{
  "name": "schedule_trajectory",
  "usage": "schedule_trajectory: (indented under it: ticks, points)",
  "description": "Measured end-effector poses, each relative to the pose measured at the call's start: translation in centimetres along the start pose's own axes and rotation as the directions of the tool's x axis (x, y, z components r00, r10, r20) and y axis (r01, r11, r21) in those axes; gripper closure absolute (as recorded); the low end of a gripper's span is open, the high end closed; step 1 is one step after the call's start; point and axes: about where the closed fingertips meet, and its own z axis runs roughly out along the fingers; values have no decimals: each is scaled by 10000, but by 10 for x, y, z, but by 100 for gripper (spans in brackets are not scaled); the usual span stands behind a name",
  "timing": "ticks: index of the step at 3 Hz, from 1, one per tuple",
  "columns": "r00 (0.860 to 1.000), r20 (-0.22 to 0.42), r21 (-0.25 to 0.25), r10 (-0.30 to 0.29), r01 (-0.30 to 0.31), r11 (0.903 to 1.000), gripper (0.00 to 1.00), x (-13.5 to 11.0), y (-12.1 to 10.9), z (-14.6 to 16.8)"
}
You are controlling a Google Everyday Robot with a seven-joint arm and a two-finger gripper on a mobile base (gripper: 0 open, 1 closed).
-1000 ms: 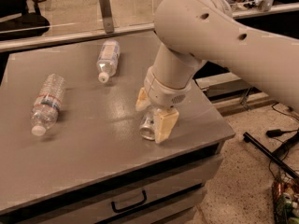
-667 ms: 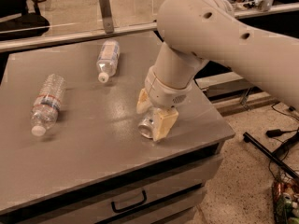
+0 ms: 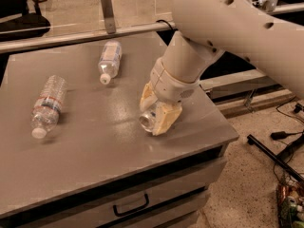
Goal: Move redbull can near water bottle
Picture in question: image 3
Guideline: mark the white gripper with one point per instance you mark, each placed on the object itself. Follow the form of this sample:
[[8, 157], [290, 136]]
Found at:
[[168, 85]]

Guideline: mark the silver blue redbull can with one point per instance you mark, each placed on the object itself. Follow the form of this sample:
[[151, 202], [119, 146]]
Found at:
[[150, 118]]

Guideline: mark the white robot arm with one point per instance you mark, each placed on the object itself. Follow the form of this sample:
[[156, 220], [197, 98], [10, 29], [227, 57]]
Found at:
[[206, 29]]

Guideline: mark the clear bottle white label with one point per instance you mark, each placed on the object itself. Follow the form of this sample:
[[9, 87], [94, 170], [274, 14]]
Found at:
[[109, 63]]

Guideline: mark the clear ribbed water bottle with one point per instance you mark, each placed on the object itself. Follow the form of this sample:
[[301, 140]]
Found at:
[[48, 106]]

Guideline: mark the grey drawer cabinet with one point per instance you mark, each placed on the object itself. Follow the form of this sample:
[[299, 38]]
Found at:
[[176, 191]]

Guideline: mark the black metal floor bar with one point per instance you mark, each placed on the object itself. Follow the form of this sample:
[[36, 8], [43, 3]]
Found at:
[[254, 141]]

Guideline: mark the metal glass clamp left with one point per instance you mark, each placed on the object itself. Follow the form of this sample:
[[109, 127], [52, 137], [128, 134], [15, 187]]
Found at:
[[108, 13]]

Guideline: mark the bag of snacks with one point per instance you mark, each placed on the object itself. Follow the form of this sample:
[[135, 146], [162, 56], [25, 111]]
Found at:
[[290, 203]]

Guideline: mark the black office chair left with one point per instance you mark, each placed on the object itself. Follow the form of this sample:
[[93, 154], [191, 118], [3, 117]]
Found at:
[[21, 24]]

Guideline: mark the black drawer handle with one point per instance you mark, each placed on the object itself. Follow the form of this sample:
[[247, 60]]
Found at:
[[133, 206]]

